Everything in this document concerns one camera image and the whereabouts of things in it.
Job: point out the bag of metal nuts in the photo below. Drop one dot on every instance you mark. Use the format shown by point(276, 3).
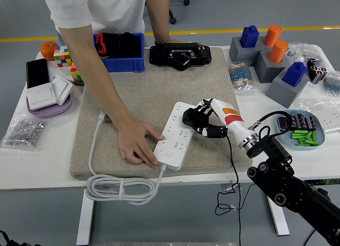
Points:
point(24, 131)

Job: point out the orange cylinder peg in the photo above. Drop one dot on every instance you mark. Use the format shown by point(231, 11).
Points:
point(278, 51)
point(273, 34)

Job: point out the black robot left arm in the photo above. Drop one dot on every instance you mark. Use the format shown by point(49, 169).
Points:
point(5, 239)

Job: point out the black wristband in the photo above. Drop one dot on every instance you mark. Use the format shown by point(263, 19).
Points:
point(162, 42)

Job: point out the white table leg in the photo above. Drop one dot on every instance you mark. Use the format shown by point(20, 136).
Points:
point(85, 216)
point(280, 222)

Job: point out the bagged white socket panel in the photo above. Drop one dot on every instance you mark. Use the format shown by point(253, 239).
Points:
point(329, 121)

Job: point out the black table control panel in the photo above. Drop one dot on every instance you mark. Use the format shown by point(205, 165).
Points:
point(326, 181)

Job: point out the blue plastic bin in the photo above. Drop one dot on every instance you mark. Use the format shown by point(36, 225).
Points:
point(127, 65)

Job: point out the blue square peg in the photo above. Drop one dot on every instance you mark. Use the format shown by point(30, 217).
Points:
point(249, 36)
point(294, 73)

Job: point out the multicoloured puzzle cube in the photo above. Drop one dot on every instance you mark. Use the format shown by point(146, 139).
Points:
point(61, 56)
point(75, 74)

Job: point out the silver bracket under table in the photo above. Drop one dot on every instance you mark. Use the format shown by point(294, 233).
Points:
point(228, 187)

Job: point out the bag of blue resistors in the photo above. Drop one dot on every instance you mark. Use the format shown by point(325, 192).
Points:
point(333, 82)

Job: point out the light blue tray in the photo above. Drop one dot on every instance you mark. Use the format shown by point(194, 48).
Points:
point(321, 135)

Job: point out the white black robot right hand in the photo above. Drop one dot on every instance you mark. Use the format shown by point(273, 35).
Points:
point(233, 118)

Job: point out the purple tray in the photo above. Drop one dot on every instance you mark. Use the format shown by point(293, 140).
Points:
point(53, 111)

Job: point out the white wall switch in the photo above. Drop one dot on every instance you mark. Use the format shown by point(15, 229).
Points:
point(62, 89)
point(41, 97)

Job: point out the orange fruit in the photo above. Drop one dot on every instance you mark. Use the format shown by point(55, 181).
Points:
point(47, 50)

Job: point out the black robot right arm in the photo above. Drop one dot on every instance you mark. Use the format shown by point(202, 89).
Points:
point(287, 187)

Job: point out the green battery pile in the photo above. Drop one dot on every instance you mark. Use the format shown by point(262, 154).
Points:
point(302, 137)

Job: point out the person's left hand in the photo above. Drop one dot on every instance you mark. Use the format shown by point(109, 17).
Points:
point(176, 41)

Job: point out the grey peg holder block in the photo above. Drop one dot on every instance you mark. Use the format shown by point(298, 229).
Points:
point(281, 93)
point(237, 53)
point(267, 70)

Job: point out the person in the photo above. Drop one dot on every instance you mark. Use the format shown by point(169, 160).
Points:
point(114, 7)

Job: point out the person's right hand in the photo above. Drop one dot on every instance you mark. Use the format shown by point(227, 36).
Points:
point(135, 145)

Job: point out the black red fabric bundle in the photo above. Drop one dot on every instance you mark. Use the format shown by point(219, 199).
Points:
point(125, 45)

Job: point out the black electronic housing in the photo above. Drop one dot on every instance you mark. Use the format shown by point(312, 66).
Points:
point(162, 56)

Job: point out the black smartphone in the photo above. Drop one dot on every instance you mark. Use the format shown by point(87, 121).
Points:
point(37, 72)

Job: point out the grey-brown mat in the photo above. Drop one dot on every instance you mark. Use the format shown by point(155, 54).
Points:
point(164, 86)

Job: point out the clear bag of small parts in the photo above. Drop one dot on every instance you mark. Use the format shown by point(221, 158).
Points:
point(304, 52)

